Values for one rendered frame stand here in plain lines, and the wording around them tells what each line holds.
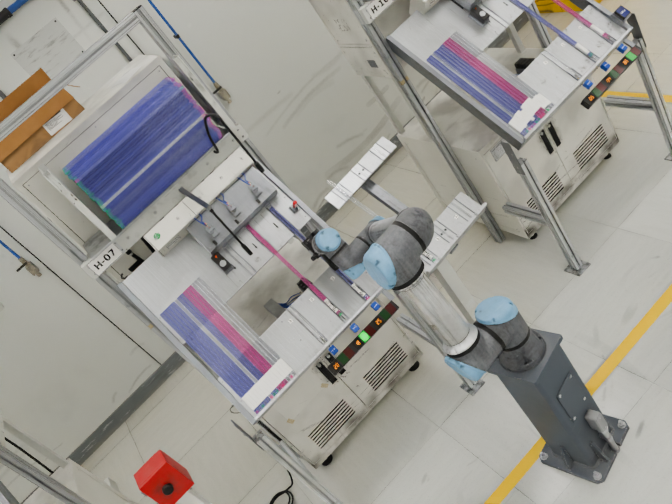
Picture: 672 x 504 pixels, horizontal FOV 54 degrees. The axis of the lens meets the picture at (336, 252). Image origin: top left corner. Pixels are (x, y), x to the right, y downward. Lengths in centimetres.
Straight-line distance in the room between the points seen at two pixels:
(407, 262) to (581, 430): 94
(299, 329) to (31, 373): 222
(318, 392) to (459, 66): 146
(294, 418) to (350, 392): 27
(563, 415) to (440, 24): 162
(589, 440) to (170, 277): 157
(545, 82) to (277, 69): 191
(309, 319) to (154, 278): 59
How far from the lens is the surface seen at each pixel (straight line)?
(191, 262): 253
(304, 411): 288
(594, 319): 292
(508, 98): 277
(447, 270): 271
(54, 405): 439
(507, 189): 313
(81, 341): 425
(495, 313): 200
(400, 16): 309
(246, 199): 250
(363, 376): 295
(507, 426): 276
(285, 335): 242
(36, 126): 274
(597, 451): 250
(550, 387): 219
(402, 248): 176
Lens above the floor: 215
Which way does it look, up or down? 31 degrees down
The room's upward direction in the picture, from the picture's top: 39 degrees counter-clockwise
